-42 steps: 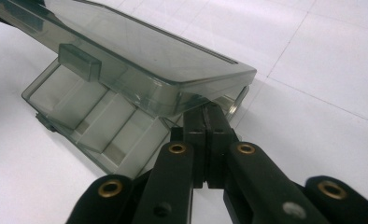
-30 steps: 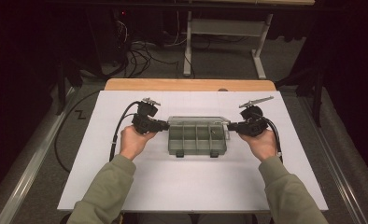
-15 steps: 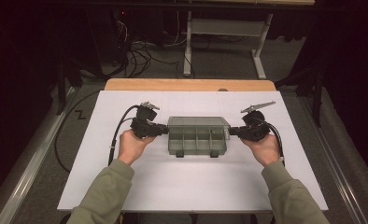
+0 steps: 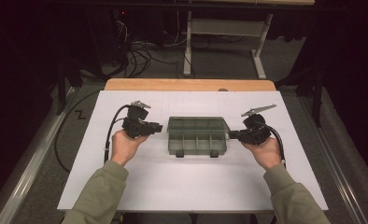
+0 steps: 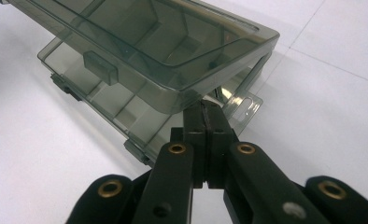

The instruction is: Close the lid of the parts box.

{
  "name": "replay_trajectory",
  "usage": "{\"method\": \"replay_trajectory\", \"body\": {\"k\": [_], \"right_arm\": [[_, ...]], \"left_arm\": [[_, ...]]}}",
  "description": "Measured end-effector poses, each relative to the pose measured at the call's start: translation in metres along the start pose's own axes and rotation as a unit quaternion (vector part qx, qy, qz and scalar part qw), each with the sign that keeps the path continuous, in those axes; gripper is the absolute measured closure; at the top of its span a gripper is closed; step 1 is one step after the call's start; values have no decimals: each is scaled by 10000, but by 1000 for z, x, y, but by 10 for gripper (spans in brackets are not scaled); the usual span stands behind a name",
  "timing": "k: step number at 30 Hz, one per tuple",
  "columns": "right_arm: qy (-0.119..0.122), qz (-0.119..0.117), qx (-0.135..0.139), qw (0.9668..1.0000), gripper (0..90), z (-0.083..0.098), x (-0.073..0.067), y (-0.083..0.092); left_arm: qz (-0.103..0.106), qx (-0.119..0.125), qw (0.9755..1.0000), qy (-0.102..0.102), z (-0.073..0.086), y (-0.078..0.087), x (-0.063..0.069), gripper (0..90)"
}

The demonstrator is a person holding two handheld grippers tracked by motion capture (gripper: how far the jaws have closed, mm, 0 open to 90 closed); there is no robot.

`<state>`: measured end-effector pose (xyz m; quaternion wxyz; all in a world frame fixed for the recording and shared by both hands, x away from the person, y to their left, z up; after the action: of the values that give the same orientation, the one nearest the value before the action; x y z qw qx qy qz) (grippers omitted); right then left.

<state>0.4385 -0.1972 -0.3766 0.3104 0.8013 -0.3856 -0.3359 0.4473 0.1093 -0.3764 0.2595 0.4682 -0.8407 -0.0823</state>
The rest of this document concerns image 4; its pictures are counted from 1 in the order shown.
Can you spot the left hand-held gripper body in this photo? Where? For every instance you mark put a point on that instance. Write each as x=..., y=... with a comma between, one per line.
x=135, y=121

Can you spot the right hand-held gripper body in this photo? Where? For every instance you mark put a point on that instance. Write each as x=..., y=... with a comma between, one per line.
x=257, y=130

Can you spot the grey translucent compartment box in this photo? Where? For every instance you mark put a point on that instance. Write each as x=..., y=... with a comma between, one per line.
x=197, y=140

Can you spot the person's right hand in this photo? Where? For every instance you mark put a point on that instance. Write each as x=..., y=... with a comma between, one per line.
x=266, y=154

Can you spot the person's left hand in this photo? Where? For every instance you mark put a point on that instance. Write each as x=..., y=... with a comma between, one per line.
x=124, y=149

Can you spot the wooden table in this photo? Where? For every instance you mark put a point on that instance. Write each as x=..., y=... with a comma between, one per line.
x=188, y=84

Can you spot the white board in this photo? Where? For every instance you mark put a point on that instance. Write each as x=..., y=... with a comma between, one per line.
x=172, y=186

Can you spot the black metal stand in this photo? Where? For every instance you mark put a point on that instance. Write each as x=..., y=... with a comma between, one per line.
x=317, y=93
x=62, y=87

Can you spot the aluminium floor rail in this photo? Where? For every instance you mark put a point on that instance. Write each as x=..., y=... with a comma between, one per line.
x=331, y=165
x=32, y=165

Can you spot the white metal desk frame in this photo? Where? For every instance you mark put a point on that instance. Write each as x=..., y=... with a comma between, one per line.
x=225, y=28

